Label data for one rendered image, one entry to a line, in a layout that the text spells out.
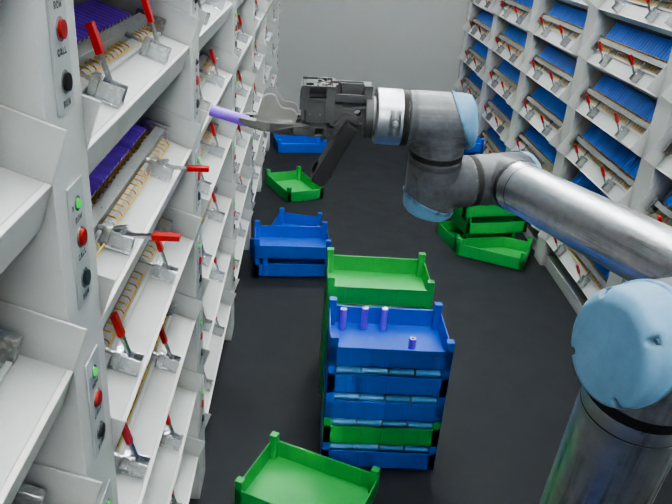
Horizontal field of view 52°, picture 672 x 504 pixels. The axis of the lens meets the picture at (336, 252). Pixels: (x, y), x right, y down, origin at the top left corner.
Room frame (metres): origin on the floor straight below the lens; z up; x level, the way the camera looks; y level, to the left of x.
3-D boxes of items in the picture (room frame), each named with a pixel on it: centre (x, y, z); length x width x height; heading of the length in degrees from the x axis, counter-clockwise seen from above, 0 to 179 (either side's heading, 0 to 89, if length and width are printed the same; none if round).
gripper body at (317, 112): (1.09, 0.02, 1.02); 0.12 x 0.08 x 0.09; 94
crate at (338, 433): (1.48, -0.15, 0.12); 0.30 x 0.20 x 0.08; 93
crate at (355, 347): (1.48, -0.15, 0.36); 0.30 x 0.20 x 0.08; 93
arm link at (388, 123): (1.09, -0.06, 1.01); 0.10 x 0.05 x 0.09; 4
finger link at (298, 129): (1.06, 0.08, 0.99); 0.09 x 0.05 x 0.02; 98
